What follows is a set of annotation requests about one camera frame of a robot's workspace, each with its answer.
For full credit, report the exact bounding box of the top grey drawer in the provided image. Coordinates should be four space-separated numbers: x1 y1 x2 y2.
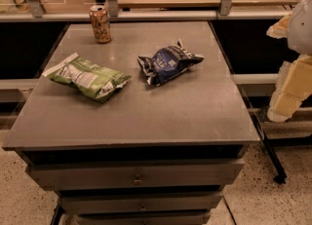
28 159 244 191

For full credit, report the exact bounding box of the orange soda can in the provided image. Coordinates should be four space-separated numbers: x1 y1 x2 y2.
89 5 111 43

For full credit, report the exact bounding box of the bottom grey drawer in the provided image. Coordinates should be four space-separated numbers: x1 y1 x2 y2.
76 210 211 225

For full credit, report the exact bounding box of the green chip bag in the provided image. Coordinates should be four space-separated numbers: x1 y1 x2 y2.
43 53 131 103

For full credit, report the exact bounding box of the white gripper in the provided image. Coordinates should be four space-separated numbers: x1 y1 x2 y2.
266 0 312 123

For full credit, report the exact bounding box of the black metal table leg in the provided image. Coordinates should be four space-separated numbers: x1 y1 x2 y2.
251 114 287 184

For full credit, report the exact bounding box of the grey drawer cabinet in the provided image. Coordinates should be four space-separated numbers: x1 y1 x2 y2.
1 20 261 225

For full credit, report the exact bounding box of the grey drawer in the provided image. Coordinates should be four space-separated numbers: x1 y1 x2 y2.
59 191 221 214
76 210 211 225
28 159 244 191

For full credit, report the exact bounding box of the middle grey drawer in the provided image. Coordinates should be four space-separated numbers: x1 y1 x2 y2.
59 191 221 214

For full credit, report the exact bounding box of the blue chip bag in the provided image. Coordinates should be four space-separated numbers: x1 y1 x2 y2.
137 39 204 86

